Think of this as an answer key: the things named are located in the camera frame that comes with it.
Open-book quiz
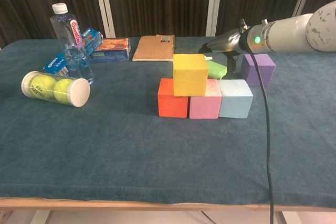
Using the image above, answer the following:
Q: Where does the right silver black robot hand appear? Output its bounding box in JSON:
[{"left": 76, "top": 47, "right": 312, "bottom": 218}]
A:
[{"left": 197, "top": 30, "right": 250, "bottom": 80}]

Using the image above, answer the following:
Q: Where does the green foam cube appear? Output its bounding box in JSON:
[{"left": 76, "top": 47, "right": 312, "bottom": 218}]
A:
[{"left": 206, "top": 60, "right": 228, "bottom": 80}]

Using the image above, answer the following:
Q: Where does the yellow foam cube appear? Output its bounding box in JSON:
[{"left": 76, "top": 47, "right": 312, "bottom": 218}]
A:
[{"left": 173, "top": 54, "right": 209, "bottom": 97}]

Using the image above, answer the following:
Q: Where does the light blue foam cube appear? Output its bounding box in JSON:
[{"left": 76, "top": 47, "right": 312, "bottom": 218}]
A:
[{"left": 218, "top": 79, "right": 254, "bottom": 119}]

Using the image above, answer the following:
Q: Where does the orange foam cube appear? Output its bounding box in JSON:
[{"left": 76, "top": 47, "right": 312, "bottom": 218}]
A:
[{"left": 157, "top": 78, "right": 190, "bottom": 118}]

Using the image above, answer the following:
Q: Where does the purple foam cube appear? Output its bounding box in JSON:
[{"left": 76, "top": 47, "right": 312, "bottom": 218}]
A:
[{"left": 240, "top": 53, "right": 276, "bottom": 87}]

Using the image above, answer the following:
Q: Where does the pink foam cube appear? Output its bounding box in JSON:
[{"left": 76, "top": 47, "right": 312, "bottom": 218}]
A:
[{"left": 188, "top": 79, "right": 223, "bottom": 120}]

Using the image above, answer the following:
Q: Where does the brown spiral notebook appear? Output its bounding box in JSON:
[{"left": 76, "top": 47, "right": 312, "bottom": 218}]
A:
[{"left": 132, "top": 34, "right": 176, "bottom": 62}]

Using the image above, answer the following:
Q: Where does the blue orange cracker box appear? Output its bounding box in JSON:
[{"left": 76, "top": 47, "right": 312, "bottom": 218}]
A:
[{"left": 89, "top": 37, "right": 131, "bottom": 64}]

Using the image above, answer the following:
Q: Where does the small blue drink carton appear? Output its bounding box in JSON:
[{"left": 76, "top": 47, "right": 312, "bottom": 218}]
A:
[{"left": 80, "top": 27, "right": 103, "bottom": 57}]

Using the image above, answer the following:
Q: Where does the clear tennis ball tube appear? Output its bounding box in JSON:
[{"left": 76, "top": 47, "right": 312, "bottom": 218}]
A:
[{"left": 20, "top": 71, "right": 91, "bottom": 108}]

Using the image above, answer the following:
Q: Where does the clear plastic water bottle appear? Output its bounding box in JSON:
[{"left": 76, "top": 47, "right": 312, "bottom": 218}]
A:
[{"left": 49, "top": 3, "right": 95, "bottom": 84}]

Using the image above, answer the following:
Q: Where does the yellow tennis ball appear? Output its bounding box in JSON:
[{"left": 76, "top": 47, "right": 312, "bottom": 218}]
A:
[
  {"left": 54, "top": 78, "right": 76, "bottom": 104},
  {"left": 31, "top": 74, "right": 56, "bottom": 99}
]

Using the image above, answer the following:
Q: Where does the blue Oreo packet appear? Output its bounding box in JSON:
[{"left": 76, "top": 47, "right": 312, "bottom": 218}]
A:
[{"left": 43, "top": 55, "right": 70, "bottom": 77}]

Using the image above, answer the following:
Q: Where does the dark blue table cloth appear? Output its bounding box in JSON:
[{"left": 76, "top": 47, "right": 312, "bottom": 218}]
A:
[{"left": 0, "top": 35, "right": 336, "bottom": 207}]

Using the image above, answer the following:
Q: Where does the black right hand cable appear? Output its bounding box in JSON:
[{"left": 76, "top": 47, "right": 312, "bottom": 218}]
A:
[{"left": 237, "top": 19, "right": 276, "bottom": 224}]

